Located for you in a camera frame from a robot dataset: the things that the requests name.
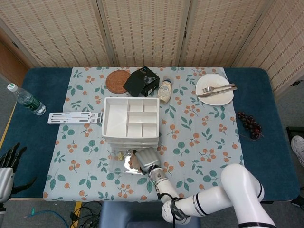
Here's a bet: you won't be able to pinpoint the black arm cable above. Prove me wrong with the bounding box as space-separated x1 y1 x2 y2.
155 185 188 228

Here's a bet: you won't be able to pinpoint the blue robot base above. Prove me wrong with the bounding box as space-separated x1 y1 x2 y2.
98 201 200 228

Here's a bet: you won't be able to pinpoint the brown wooden door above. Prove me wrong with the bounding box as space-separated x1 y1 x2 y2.
0 35 30 81

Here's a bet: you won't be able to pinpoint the black floor cables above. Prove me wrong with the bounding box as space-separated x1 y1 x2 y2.
70 201 103 228

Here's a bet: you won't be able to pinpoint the bamboo folding screen panel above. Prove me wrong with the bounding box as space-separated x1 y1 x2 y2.
0 0 114 68
231 0 304 95
180 0 271 68
96 0 192 68

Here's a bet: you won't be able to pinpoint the white shoe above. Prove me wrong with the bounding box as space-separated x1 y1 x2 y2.
290 135 304 167

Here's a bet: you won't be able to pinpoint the floral print tablecloth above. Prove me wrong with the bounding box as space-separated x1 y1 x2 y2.
42 66 251 202

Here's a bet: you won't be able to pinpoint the clear water bottle green label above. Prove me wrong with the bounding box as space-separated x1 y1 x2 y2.
6 83 47 116

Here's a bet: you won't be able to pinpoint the white folding stand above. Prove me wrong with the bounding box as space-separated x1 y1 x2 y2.
47 111 103 125

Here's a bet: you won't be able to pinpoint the blue floor cable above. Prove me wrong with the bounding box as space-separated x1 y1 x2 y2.
25 209 72 226

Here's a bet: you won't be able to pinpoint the dark purple grape bunch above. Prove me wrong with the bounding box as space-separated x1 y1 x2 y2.
237 111 264 140

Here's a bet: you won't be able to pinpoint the silver fork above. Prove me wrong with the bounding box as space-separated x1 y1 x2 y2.
201 83 236 93

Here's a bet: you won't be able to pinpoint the black cardboard box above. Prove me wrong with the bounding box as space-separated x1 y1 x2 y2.
123 66 160 97

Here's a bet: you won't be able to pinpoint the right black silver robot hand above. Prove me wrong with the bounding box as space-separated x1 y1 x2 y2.
132 147 162 173

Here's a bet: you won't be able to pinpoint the blue fabric table cover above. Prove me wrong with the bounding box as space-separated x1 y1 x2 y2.
0 67 302 202

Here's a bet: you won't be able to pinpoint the white drawer organizer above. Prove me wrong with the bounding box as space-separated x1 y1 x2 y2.
101 96 160 149

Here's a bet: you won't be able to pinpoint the mayonnaise jar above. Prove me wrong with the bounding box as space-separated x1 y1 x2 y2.
157 76 173 105

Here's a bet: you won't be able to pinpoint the beige plush toy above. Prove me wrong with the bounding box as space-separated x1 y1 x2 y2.
128 154 141 171

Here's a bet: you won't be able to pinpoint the black stand base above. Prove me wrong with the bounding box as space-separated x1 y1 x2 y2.
286 126 304 143

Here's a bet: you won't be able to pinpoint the clear plastic drawer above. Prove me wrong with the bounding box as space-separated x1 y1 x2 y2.
108 147 152 175

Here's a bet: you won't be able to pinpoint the white plate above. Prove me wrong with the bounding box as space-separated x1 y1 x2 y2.
195 73 235 105

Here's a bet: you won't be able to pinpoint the silver table knife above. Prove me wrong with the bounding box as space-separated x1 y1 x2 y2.
197 86 238 98

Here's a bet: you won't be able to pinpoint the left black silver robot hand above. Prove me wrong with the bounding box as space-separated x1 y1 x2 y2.
0 142 38 202

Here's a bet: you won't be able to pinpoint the round woven brown coaster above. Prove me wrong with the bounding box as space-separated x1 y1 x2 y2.
105 70 132 95

